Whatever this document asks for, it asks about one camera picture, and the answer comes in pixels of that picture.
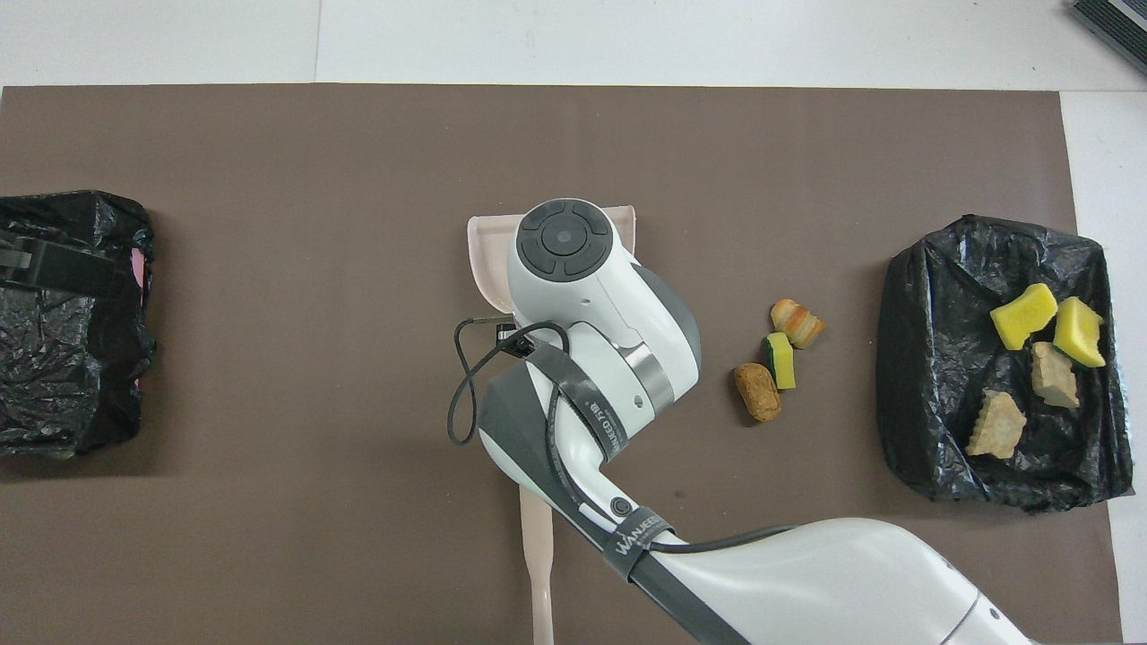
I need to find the beige plastic dustpan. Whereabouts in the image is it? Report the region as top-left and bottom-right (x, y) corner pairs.
(467, 205), (637, 316)

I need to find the beige hand brush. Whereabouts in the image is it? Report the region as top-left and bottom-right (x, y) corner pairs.
(520, 479), (556, 645)

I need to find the orange striped bread piece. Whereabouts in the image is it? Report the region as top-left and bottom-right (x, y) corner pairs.
(965, 389), (1028, 460)

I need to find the notched yellow sponge piece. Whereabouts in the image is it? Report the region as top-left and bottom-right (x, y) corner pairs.
(989, 283), (1059, 351)

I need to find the beige sponge chunk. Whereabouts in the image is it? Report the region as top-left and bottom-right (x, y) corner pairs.
(1031, 341), (1081, 409)

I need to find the yellow sponge wedge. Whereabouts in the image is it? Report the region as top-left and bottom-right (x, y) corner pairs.
(1053, 297), (1106, 369)

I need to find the black bag lined pink bin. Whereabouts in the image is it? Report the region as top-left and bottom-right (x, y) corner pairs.
(0, 190), (158, 458)

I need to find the brown table mat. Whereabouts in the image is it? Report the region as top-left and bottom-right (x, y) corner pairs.
(0, 84), (1124, 645)

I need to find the brown bread roll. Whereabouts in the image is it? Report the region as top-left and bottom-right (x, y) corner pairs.
(733, 362), (782, 423)

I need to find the yellow green sponge block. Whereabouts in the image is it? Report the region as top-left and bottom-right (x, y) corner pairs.
(763, 332), (797, 391)

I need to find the orange striped croissant piece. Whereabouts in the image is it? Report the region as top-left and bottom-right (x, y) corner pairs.
(771, 298), (826, 349)

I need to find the dark grey ribbed object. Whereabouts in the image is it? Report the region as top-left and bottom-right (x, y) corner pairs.
(1069, 0), (1147, 77)

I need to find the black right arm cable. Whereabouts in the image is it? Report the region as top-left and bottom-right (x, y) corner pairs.
(446, 314), (800, 553)

